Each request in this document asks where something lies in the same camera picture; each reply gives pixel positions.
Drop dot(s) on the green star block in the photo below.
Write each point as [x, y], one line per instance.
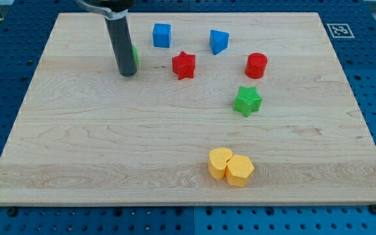
[247, 101]

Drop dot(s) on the red cylinder block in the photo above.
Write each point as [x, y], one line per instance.
[256, 65]

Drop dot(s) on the yellow heart block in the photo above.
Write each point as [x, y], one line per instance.
[217, 162]

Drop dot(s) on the blue cube block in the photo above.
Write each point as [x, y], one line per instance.
[162, 35]

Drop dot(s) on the yellow hexagon block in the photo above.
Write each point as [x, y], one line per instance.
[239, 170]

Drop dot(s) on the red star block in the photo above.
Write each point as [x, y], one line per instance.
[183, 65]

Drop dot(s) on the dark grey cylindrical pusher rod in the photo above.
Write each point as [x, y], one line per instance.
[122, 46]

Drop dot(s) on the black end effector with clamp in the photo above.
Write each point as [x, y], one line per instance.
[110, 9]

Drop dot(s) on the green block behind rod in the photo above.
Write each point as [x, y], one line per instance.
[135, 54]

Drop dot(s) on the light wooden board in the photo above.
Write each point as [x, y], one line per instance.
[86, 136]

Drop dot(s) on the blue triangular prism block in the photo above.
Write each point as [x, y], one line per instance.
[218, 41]

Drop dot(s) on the white fiducial marker tag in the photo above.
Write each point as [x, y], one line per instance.
[340, 30]

